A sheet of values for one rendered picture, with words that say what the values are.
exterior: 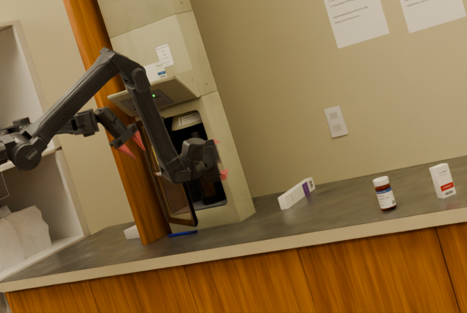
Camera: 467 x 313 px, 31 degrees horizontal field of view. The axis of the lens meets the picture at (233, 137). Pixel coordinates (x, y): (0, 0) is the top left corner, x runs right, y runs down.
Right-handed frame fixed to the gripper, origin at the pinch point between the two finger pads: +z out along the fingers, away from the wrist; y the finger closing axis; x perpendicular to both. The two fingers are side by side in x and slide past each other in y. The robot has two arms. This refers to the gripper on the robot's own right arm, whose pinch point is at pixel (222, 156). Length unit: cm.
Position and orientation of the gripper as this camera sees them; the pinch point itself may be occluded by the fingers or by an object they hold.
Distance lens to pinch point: 279.3
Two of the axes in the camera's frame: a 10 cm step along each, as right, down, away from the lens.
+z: 5.1, -2.3, 8.3
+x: -8.1, 2.1, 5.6
